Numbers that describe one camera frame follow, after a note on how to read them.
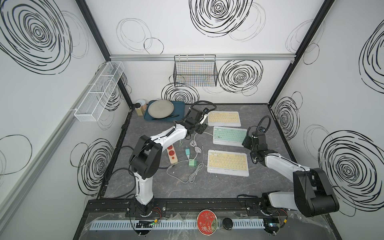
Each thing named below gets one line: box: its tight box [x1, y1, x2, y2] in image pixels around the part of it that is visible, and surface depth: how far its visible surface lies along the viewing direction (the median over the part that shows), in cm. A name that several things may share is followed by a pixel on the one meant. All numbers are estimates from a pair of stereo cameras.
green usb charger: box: [188, 159, 197, 167], surface depth 88 cm
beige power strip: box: [166, 144, 178, 164], surface depth 92 cm
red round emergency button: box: [196, 209, 218, 236], surface depth 68 cm
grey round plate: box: [148, 99, 175, 119], surface depth 119 cm
